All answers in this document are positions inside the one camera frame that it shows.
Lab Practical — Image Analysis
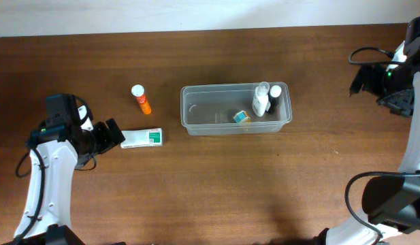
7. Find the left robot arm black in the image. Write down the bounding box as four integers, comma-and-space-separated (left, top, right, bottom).
12, 94, 125, 244

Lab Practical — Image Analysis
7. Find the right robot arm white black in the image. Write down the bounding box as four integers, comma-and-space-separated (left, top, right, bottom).
311, 16, 420, 244

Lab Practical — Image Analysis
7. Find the white spray bottle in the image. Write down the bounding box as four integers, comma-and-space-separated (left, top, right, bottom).
252, 82, 270, 117

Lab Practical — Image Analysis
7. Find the white green medicine box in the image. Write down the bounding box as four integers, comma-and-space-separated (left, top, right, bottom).
120, 128, 163, 148

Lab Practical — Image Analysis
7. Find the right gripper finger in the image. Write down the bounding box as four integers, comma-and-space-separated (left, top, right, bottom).
349, 65, 368, 96
377, 88, 414, 117

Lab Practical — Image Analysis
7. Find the small jar gold lid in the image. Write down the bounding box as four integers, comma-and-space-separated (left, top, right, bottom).
233, 110, 251, 124

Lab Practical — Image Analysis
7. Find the clear plastic container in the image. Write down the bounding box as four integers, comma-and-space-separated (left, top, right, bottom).
180, 82, 293, 135

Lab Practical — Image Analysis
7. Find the dark bottle white cap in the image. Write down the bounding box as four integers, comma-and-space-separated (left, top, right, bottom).
266, 85, 282, 114

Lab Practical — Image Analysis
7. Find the orange tablet tube white cap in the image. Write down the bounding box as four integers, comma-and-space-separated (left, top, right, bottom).
131, 84, 152, 115

